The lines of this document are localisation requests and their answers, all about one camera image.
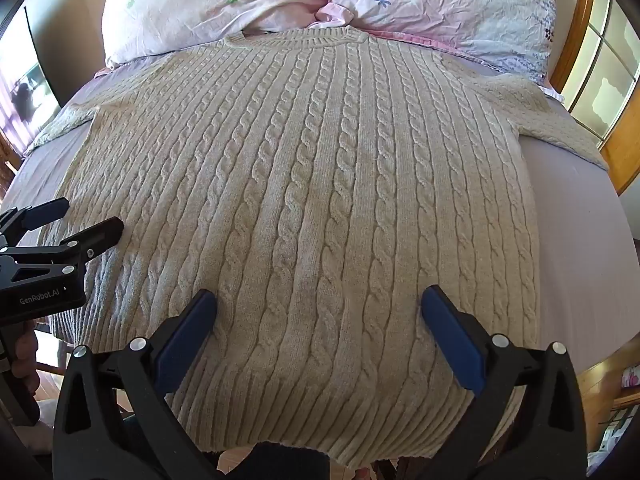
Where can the person's left hand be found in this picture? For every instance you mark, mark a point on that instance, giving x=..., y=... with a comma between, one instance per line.
x=25, y=355

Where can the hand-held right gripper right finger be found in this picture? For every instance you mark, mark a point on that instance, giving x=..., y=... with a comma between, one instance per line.
x=456, y=341

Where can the pink ruffled cloth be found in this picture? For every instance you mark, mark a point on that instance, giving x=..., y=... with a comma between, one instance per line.
x=332, y=14

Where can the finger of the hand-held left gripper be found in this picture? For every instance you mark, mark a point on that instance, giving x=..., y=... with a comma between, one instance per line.
x=97, y=234
x=46, y=212

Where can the dark-framed window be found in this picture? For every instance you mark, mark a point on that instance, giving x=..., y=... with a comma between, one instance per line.
x=30, y=85

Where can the floral pillow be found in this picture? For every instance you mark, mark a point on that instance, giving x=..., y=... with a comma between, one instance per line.
x=450, y=5
x=200, y=5

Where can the wooden framed window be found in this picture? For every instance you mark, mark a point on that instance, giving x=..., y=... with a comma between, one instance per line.
x=575, y=35

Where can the purple bed sheet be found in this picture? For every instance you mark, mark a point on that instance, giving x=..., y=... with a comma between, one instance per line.
x=565, y=200

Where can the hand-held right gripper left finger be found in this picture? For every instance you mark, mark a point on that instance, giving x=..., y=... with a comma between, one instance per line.
x=184, y=336

